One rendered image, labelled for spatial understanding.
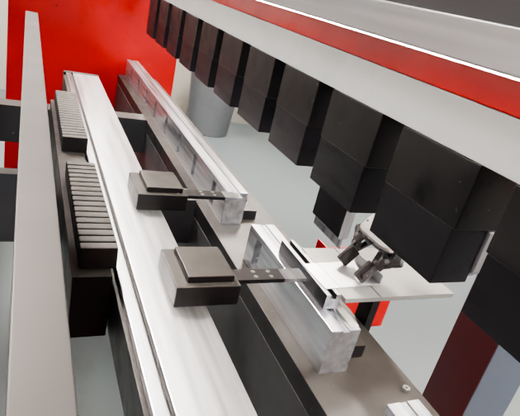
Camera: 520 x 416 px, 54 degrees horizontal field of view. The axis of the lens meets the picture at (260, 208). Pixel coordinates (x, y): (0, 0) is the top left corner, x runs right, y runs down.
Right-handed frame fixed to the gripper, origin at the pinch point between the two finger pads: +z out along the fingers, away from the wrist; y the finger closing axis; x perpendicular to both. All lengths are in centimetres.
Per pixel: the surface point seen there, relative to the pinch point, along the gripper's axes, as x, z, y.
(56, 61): -23, 37, -217
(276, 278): -12.0, 12.8, 1.1
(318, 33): -34.2, -22.1, -16.4
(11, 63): -36, 53, -217
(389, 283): 6.6, -2.4, 3.6
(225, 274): -22.7, 18.0, 3.7
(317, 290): -4.9, 8.8, 3.0
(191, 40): -23, -12, -96
